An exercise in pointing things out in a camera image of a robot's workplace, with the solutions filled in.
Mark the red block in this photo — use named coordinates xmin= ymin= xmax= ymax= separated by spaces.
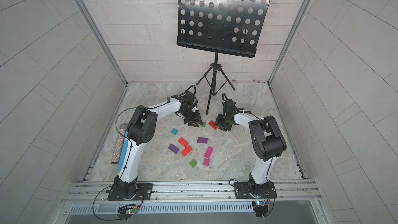
xmin=208 ymin=121 xmax=218 ymax=130
xmin=178 ymin=138 xmax=189 ymax=147
xmin=181 ymin=145 xmax=192 ymax=157

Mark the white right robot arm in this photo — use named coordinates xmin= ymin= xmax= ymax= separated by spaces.
xmin=215 ymin=94 xmax=287 ymax=196

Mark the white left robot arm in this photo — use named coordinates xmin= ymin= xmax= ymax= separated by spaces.
xmin=112 ymin=89 xmax=203 ymax=199

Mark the teal cube block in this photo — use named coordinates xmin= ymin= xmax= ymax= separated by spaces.
xmin=171 ymin=128 xmax=178 ymax=135

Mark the magenta long block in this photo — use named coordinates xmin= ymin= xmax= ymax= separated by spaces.
xmin=204 ymin=146 xmax=214 ymax=159

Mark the dark purple block left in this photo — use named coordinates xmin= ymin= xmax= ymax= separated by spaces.
xmin=168 ymin=144 xmax=179 ymax=154

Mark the light green block front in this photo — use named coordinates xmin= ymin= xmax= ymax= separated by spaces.
xmin=189 ymin=160 xmax=198 ymax=168

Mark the glittery silver microphone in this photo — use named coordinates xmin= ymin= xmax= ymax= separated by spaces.
xmin=111 ymin=123 xmax=127 ymax=164

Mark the blue flat object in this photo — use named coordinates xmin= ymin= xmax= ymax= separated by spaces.
xmin=118 ymin=139 xmax=129 ymax=172

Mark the right circuit board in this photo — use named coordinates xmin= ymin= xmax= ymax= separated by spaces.
xmin=252 ymin=201 xmax=269 ymax=218

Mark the circuit board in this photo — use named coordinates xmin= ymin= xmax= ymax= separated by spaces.
xmin=117 ymin=204 xmax=141 ymax=221
xmin=252 ymin=201 xmax=269 ymax=218

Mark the black music stand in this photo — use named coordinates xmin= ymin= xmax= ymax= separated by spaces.
xmin=177 ymin=0 xmax=271 ymax=97

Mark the left circuit board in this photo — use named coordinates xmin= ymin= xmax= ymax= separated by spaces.
xmin=117 ymin=204 xmax=141 ymax=221

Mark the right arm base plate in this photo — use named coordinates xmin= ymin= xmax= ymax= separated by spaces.
xmin=233 ymin=180 xmax=277 ymax=199

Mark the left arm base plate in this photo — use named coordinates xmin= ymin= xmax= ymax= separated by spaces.
xmin=106 ymin=183 xmax=154 ymax=201

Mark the aluminium frame rail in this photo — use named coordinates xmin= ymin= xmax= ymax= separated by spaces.
xmin=61 ymin=179 xmax=321 ymax=204

